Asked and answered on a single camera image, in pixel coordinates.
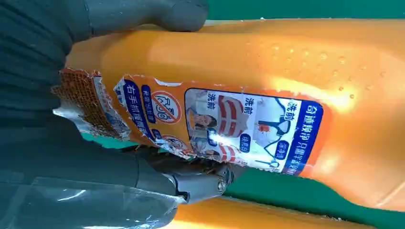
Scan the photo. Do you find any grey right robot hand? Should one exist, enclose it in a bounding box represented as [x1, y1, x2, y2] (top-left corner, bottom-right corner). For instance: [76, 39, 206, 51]
[0, 0, 246, 229]

